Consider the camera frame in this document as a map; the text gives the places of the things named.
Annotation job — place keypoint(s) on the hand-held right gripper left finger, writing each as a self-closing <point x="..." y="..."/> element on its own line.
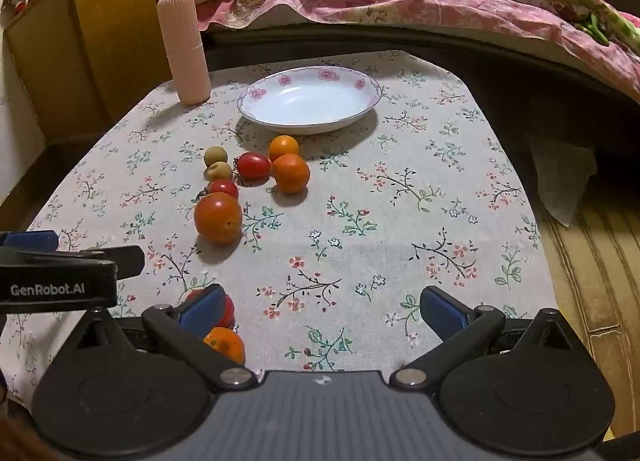
<point x="205" y="311"/>

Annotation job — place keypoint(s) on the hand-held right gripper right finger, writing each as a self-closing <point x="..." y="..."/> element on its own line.
<point x="440" y="313"/>

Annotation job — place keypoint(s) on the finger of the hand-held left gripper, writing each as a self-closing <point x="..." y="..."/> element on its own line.
<point x="127" y="261"/>
<point x="30" y="240"/>

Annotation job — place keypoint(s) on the orange mandarin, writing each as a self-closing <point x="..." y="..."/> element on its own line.
<point x="226" y="345"/>
<point x="284" y="146"/>
<point x="291" y="174"/>

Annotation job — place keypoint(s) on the large red tomato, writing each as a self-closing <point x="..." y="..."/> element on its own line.
<point x="218" y="218"/>

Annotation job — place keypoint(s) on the white pink-flowered plate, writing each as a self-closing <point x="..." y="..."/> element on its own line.
<point x="310" y="101"/>

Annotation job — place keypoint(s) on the floral tablecloth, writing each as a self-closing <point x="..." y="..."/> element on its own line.
<point x="350" y="191"/>

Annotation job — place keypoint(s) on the white paper sheet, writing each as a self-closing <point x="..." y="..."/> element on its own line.
<point x="560" y="181"/>

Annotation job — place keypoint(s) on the wooden cabinet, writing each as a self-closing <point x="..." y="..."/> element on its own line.
<point x="100" y="41"/>

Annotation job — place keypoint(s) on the pink ribbed cylinder container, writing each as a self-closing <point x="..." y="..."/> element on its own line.
<point x="184" y="51"/>

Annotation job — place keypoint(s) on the pink floral blanket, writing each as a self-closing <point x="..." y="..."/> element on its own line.
<point x="400" y="1"/>

